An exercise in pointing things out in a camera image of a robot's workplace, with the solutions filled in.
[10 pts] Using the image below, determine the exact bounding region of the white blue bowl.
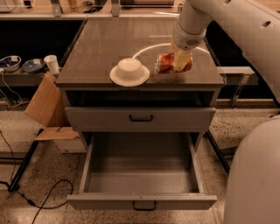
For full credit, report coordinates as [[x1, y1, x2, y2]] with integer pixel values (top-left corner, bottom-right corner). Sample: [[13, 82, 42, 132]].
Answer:
[[0, 55, 21, 72]]

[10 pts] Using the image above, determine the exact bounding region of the black table leg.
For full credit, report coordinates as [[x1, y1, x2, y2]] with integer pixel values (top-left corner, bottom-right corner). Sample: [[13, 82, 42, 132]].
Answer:
[[205, 130, 230, 174], [8, 140, 39, 193]]

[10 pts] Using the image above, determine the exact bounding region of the white paper cup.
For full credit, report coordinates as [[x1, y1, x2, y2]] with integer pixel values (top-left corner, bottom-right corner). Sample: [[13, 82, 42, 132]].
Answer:
[[44, 55, 60, 74]]

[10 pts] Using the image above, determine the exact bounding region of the white upside-down bowl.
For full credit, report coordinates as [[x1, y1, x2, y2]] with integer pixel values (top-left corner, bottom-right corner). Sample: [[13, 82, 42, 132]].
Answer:
[[109, 58, 150, 87]]

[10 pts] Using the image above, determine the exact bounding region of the closed grey top drawer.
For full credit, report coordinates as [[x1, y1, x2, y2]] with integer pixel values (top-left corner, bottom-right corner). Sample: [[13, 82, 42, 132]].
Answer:
[[65, 107, 215, 132]]

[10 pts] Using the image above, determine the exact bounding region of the black table leg left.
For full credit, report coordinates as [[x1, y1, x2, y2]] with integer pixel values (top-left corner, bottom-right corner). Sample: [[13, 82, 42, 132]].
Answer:
[[8, 140, 39, 193]]

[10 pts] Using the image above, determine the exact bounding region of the black table leg right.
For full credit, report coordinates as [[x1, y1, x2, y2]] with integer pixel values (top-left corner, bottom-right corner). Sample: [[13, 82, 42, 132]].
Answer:
[[205, 130, 230, 174]]

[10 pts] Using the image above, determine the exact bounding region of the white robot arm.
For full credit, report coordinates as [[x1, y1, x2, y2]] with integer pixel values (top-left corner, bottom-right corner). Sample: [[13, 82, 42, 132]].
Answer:
[[173, 0, 280, 224]]

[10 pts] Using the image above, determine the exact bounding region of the grey drawer cabinet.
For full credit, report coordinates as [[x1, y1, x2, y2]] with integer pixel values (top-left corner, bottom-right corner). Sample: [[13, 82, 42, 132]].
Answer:
[[56, 17, 224, 145]]

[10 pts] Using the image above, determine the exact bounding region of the blue patterned bowl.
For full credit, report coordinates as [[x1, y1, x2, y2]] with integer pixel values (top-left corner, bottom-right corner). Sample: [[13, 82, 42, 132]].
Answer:
[[22, 59, 46, 74]]

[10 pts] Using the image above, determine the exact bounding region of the brown cardboard box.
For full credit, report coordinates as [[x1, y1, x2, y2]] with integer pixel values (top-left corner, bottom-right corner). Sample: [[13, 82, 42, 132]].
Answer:
[[24, 72, 86, 153]]

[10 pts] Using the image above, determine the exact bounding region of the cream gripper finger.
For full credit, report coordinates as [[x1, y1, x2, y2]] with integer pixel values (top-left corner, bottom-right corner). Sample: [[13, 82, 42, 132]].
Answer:
[[173, 49, 193, 73]]

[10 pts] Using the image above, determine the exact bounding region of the open grey middle drawer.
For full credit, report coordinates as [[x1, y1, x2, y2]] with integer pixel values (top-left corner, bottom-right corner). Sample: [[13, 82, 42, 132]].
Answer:
[[67, 132, 217, 211]]

